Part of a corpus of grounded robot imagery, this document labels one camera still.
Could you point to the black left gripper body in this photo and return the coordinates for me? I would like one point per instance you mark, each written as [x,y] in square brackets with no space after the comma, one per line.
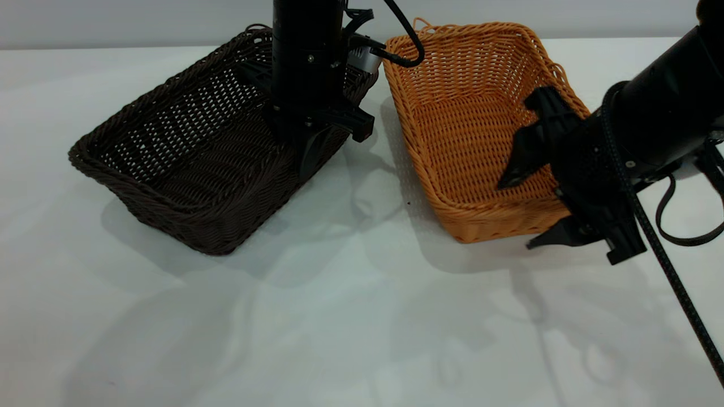
[308,90]

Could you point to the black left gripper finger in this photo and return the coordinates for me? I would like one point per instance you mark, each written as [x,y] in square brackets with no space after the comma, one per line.
[288,138]
[314,152]

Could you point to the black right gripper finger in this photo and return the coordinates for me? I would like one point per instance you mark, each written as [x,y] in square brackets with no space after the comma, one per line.
[537,141]
[571,233]

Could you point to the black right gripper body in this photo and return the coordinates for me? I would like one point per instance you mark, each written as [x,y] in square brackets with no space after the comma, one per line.
[588,169]

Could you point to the orange woven wicker basket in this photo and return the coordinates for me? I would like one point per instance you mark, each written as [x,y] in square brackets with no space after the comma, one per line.
[464,141]

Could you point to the black woven wicker basket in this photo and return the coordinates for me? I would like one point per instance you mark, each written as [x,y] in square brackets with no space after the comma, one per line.
[186,186]

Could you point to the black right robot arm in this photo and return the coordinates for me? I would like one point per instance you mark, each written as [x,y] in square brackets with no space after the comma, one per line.
[667,102]

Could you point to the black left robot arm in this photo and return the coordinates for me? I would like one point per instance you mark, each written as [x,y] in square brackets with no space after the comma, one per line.
[308,25]

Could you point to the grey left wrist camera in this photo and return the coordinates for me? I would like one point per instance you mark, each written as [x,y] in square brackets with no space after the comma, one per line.
[365,59]

